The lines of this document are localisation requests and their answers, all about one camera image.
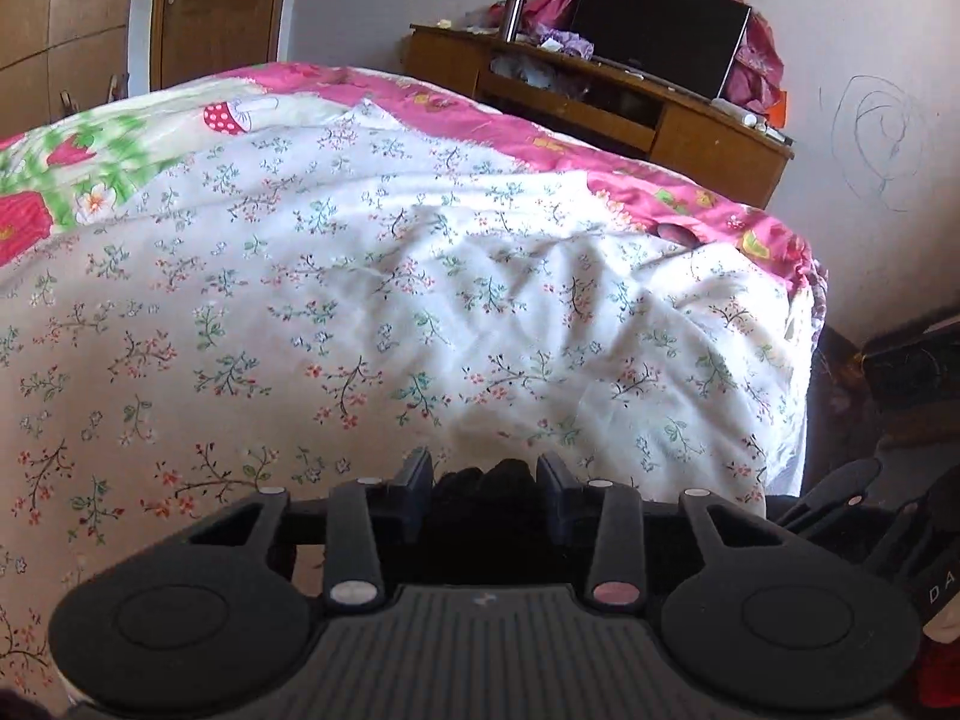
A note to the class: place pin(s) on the pink television cover cloth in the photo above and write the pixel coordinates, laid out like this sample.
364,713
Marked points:
754,64

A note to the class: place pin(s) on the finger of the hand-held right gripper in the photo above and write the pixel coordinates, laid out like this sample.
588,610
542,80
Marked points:
900,536
832,495

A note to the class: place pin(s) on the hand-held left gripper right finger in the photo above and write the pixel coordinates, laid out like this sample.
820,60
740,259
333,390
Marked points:
556,499

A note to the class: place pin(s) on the floral printed bedsheet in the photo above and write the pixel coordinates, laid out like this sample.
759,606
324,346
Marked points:
375,277

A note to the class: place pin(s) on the black flat television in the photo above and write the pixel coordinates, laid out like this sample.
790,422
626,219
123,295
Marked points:
660,34

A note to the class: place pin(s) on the metal thermos flask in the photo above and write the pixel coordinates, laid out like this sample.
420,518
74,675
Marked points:
513,15

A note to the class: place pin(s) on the dark wooden furniture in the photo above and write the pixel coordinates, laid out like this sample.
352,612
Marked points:
911,390

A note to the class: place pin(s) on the wooden wardrobe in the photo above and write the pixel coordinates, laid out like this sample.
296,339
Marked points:
52,30

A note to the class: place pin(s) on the red cloth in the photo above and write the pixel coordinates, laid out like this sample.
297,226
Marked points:
941,664

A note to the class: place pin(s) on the wooden television stand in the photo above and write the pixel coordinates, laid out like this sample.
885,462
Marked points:
697,139

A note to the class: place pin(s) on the purple crumpled cloth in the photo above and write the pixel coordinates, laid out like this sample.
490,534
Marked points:
564,42

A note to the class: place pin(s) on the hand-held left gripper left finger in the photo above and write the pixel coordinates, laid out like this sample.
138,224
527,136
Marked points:
412,495

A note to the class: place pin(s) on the wooden door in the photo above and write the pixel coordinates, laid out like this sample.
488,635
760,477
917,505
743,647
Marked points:
217,7

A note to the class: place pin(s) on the black pants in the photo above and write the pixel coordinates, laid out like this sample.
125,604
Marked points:
487,499

